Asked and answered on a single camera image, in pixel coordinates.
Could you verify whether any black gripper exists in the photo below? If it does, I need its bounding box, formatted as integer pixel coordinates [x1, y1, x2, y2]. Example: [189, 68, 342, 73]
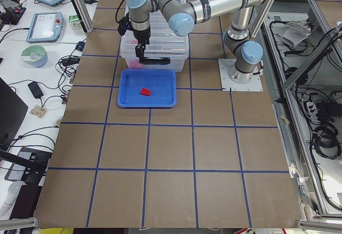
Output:
[133, 28, 170, 64]

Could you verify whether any clear plastic box lid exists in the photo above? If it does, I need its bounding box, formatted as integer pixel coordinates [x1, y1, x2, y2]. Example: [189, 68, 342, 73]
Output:
[120, 11, 189, 59]

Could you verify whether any red block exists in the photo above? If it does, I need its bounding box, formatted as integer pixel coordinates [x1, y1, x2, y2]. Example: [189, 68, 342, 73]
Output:
[140, 88, 152, 96]
[128, 58, 141, 69]

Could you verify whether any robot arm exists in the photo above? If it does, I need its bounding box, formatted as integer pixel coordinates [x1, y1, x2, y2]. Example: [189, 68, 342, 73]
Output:
[118, 0, 274, 84]

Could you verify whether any red block in box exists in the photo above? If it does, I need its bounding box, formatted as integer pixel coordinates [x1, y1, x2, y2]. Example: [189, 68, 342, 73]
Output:
[128, 58, 141, 69]

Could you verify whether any clear plastic storage box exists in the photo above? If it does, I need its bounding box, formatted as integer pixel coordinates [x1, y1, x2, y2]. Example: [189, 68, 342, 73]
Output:
[118, 0, 194, 72]

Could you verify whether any blue plastic tray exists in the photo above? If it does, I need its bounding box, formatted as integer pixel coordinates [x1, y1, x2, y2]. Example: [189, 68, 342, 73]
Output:
[117, 69, 177, 108]

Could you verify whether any green white carton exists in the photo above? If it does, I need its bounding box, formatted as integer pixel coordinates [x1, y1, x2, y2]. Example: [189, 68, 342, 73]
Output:
[68, 15, 86, 31]

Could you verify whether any green white bowl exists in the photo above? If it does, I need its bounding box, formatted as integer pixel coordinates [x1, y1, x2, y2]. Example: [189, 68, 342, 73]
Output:
[21, 45, 48, 67]

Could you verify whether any black power adapter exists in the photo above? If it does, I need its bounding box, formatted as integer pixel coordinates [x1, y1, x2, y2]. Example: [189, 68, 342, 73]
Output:
[28, 81, 44, 99]

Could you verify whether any black monitor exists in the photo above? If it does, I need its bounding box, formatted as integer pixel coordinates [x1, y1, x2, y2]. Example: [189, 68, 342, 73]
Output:
[0, 79, 28, 151]

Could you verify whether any aluminium frame post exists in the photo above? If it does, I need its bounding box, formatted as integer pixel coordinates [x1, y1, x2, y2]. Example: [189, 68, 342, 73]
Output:
[71, 0, 94, 34]

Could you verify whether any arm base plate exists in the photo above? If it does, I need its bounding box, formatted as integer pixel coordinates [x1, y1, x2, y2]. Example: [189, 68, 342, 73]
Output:
[218, 59, 263, 92]

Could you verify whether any black cable bundle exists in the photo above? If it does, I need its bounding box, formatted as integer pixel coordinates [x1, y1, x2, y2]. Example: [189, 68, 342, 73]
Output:
[311, 123, 341, 160]

